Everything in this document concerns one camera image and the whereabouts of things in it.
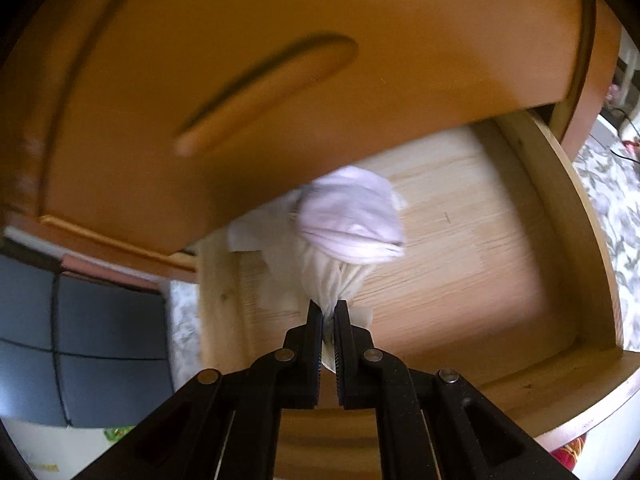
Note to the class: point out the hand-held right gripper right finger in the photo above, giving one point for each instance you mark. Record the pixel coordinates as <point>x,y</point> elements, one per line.
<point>342,360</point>

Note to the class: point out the wooden drawer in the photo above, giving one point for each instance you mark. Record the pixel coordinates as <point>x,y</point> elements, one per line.
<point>607,60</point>
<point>475,270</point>
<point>300,35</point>

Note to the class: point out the green printed box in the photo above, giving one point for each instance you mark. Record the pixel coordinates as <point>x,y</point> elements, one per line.
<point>117,433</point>

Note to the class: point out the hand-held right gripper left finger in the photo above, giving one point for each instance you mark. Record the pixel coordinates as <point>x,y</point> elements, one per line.
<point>314,360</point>

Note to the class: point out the pale pink sock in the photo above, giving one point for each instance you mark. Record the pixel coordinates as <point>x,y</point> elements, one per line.
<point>350,220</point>

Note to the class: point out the red parrot pillow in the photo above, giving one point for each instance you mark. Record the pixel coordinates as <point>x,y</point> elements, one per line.
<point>570,447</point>

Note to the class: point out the dark blue wardrobe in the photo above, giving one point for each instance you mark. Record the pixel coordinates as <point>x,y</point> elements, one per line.
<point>100,330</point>

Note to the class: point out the pink board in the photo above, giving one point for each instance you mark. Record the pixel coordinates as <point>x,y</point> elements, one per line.
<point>110,270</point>

